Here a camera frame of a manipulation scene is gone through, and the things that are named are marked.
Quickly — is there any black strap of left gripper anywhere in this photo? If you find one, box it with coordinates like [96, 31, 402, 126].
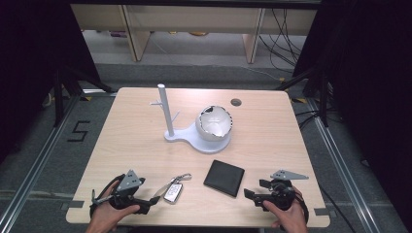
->
[88, 174, 126, 218]

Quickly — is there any black floor cable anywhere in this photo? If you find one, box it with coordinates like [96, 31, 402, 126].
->
[318, 183, 359, 233]

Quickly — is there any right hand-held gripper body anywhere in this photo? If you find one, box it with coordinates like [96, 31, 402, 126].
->
[256, 169, 310, 212]

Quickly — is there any person's left hand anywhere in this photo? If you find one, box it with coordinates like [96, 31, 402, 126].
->
[85, 180, 141, 233]

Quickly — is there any white stand with pole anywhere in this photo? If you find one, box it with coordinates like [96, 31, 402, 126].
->
[149, 83, 233, 155]

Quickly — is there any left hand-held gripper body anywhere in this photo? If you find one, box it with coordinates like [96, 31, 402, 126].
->
[109, 169, 147, 211]

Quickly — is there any person's right hand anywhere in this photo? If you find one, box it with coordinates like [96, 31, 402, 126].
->
[261, 186, 309, 233]

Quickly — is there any silver car key with strap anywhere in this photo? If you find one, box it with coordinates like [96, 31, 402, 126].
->
[152, 173, 193, 205]

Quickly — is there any light wooden desk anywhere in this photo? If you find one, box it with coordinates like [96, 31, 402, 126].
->
[70, 3, 319, 64]

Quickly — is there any black curtain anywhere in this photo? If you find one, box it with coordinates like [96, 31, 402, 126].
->
[0, 0, 102, 165]
[292, 0, 412, 224]

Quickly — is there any black wallet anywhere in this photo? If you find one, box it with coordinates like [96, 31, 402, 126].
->
[202, 159, 246, 198]

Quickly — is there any black strap of gripper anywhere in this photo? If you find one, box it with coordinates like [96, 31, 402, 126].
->
[291, 190, 311, 231]
[88, 174, 126, 218]

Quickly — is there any black metal stand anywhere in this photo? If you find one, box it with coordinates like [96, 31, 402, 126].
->
[51, 63, 117, 128]
[274, 63, 330, 128]

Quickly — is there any black strap of right gripper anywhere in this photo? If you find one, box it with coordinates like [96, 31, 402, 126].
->
[291, 190, 311, 231]

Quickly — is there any white floor cable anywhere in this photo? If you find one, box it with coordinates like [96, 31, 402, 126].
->
[240, 64, 287, 83]

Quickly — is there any bundle of black cables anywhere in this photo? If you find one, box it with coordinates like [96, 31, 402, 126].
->
[257, 8, 308, 74]

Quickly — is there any metal floor rail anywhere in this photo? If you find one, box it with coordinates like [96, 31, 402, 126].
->
[305, 96, 382, 233]
[0, 94, 82, 233]

